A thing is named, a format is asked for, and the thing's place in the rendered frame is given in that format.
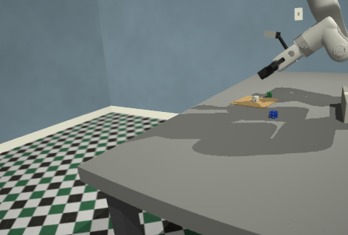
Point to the white die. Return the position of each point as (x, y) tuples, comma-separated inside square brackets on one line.
[(255, 98)]

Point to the blue die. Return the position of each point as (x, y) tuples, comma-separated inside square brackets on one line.
[(273, 114)]

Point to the tan square mat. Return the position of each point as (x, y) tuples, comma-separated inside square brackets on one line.
[(247, 101)]

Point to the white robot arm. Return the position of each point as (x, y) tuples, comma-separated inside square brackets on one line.
[(329, 31)]

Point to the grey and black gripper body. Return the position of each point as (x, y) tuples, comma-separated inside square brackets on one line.
[(289, 58)]

